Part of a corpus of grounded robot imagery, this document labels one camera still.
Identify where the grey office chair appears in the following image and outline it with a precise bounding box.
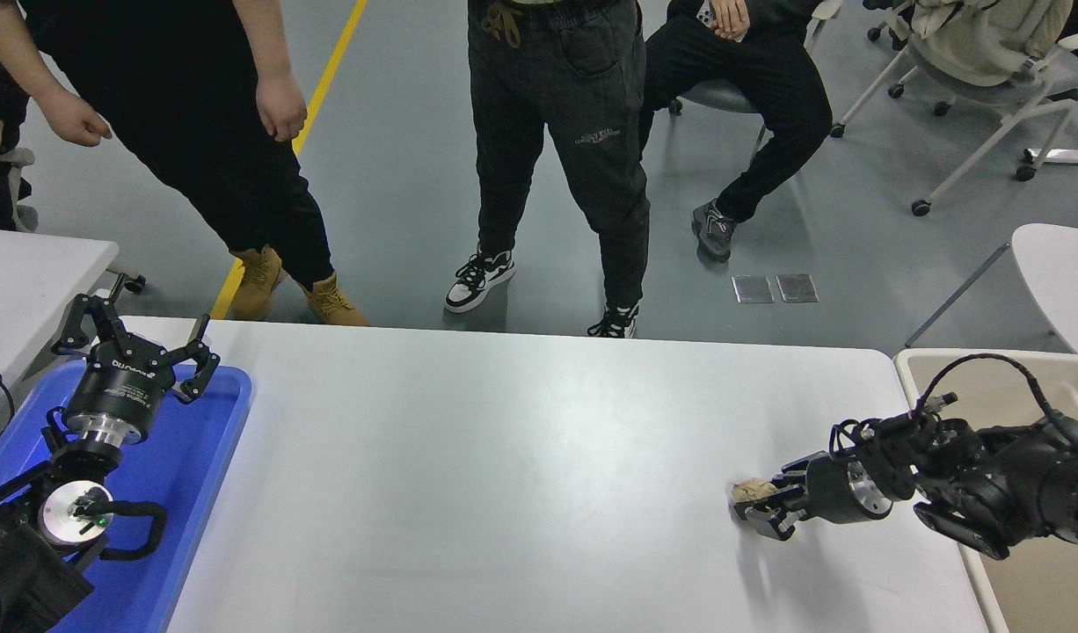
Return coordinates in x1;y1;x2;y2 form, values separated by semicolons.
0;145;39;234

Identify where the white wheeled office chair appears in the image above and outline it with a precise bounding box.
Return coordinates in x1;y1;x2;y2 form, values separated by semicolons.
829;0;1078;218

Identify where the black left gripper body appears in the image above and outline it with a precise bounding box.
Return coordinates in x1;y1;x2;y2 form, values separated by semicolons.
64;338;172;432

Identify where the grey wheeled stool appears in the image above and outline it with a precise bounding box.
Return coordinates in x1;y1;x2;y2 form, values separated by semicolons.
666;77;773;164

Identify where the person's hand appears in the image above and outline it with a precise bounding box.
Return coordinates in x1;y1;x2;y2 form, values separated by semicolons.
710;0;753;42

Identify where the person's right hand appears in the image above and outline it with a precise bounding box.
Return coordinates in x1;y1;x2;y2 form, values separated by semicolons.
33;84;113;148

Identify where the blue plastic tray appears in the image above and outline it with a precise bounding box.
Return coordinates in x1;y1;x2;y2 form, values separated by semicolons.
0;359;254;633

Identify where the white chair base leg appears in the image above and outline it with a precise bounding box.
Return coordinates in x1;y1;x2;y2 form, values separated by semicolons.
1016;145;1078;183

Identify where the large pale plastic bin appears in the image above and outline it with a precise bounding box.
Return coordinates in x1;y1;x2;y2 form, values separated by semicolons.
893;349;1078;633

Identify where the grey metal table leg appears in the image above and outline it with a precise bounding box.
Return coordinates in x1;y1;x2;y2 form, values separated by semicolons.
904;244;1012;349

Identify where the person's left hand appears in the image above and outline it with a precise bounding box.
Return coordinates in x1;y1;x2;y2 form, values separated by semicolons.
255;69;309;143

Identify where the tan paper ball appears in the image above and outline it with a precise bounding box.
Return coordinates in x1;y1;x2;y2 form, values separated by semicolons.
731;477;777;521

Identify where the white round table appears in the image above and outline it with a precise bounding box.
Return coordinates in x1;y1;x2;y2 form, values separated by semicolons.
1011;222;1078;361

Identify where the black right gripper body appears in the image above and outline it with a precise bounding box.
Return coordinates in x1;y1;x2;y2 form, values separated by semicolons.
798;453;867;526

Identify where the beige coat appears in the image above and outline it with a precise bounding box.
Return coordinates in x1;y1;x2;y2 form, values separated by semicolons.
908;0;1076;89

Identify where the white rectangular side table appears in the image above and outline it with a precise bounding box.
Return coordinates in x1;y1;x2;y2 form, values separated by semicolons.
0;227;147;410

